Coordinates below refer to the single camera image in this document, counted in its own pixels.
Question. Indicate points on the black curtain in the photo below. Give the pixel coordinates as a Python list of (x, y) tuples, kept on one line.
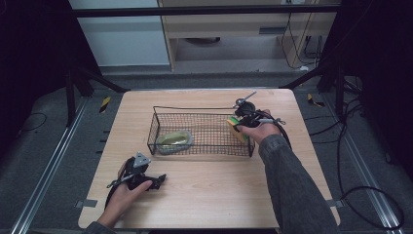
[(32, 65), (383, 81)]

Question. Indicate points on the black metal stand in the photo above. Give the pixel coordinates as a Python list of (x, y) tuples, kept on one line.
[(331, 78), (78, 87)]

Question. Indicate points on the person's left hand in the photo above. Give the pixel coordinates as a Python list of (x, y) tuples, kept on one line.
[(121, 201)]

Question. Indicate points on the green item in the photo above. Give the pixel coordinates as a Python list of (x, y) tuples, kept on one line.
[(173, 140)]

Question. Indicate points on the grey tape piece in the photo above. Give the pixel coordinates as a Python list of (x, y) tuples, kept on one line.
[(335, 203), (86, 203)]

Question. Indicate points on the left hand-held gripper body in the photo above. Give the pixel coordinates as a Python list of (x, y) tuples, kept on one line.
[(138, 170)]

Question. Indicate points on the aluminium floor rail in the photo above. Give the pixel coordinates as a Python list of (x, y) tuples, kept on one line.
[(367, 169), (45, 175)]

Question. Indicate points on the light wooden desk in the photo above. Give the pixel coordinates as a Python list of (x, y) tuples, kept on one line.
[(227, 29)]

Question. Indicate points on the person's right hand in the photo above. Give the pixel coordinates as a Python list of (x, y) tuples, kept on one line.
[(263, 131)]

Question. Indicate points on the white cabinet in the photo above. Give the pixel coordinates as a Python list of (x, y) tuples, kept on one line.
[(123, 39)]

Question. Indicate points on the black horizontal frame bar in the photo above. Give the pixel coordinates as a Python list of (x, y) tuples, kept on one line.
[(195, 11)]

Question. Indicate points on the black and yellow tape strip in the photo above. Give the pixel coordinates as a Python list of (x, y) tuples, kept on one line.
[(105, 104), (314, 100)]

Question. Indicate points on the yellow and green sponge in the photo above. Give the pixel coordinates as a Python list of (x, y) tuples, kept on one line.
[(236, 123)]

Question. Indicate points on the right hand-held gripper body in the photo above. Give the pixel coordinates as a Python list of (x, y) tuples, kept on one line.
[(251, 113)]

